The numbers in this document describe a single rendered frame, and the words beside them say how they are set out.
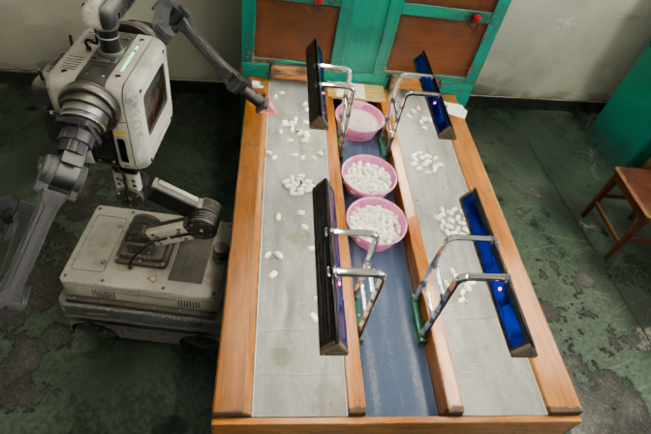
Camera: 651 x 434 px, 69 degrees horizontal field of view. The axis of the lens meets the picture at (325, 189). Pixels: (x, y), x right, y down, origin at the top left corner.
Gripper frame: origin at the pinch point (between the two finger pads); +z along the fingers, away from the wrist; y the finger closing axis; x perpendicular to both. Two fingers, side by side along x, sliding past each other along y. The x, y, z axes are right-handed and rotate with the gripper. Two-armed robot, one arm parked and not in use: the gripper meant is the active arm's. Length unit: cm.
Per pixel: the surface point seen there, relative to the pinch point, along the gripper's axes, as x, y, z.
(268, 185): 10.5, -36.2, 7.8
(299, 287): 3, -88, 19
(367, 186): -18, -31, 44
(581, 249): -67, -3, 217
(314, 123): -25.7, -31.9, -0.6
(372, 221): -18, -54, 43
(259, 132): 11.9, -2.9, 1.0
